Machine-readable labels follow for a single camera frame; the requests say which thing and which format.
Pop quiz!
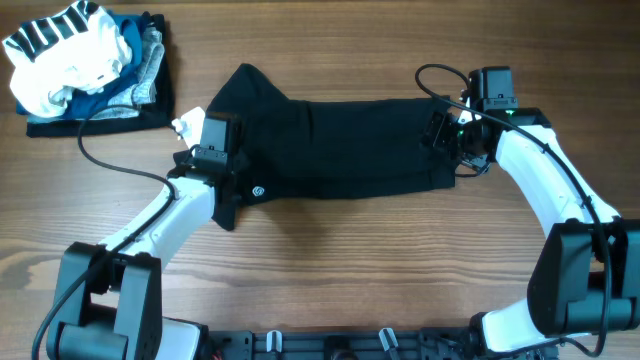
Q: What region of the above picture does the black t-shirt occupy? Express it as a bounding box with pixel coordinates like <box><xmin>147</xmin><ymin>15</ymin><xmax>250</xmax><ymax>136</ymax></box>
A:
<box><xmin>208</xmin><ymin>64</ymin><xmax>455</xmax><ymax>231</ymax></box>

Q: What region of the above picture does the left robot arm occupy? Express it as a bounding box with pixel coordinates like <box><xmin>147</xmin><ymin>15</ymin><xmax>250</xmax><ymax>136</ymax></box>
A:
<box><xmin>31</xmin><ymin>112</ymin><xmax>243</xmax><ymax>359</ymax></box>

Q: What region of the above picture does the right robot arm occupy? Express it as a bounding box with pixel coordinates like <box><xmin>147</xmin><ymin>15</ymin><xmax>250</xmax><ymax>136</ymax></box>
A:
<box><xmin>426</xmin><ymin>67</ymin><xmax>639</xmax><ymax>359</ymax></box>

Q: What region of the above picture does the black folded garment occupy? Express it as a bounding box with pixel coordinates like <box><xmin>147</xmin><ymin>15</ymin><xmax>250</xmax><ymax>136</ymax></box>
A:
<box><xmin>16</xmin><ymin>12</ymin><xmax>175</xmax><ymax>138</ymax></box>

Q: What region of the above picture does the grey folded garment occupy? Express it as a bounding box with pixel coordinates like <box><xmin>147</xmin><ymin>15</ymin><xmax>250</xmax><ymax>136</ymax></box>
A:
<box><xmin>27</xmin><ymin>27</ymin><xmax>166</xmax><ymax>125</ymax></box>

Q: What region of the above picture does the blue folded garment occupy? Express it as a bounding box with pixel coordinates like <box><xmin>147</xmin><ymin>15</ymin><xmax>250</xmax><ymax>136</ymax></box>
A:
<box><xmin>2</xmin><ymin>1</ymin><xmax>150</xmax><ymax>120</ymax></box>

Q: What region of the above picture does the white black striped garment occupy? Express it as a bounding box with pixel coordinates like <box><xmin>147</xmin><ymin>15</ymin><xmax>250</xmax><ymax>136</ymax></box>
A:
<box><xmin>2</xmin><ymin>1</ymin><xmax>133</xmax><ymax>118</ymax></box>

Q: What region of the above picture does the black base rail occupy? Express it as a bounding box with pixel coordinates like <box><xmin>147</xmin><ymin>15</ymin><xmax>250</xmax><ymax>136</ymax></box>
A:
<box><xmin>200</xmin><ymin>327</ymin><xmax>483</xmax><ymax>360</ymax></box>

